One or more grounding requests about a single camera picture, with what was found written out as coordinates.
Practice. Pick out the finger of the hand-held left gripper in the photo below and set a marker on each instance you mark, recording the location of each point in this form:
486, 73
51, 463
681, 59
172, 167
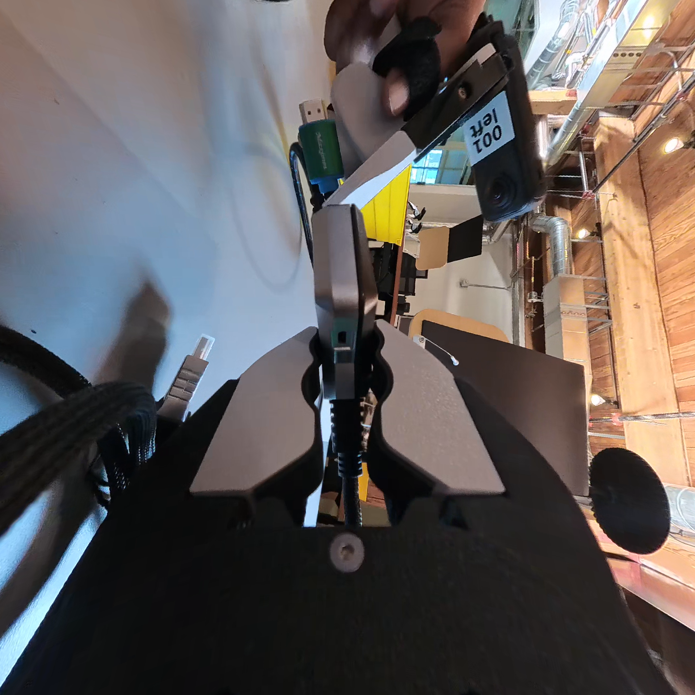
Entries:
383, 183
374, 168

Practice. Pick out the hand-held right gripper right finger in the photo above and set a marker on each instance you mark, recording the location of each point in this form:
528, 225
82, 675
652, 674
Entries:
434, 429

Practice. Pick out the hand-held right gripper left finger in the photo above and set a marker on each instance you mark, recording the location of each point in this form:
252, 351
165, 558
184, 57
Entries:
255, 429

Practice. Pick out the yellow plastic bin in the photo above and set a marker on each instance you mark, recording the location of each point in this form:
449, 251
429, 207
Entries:
391, 212

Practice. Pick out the person's left hand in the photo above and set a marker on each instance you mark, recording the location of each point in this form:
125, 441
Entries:
353, 27

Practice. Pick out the small black wooden panel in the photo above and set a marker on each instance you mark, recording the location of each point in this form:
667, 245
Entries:
434, 247

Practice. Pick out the black board with wooden rim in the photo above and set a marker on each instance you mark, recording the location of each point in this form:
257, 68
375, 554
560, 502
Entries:
516, 391

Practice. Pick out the silver air duct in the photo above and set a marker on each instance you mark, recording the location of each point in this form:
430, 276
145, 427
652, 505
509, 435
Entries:
554, 239

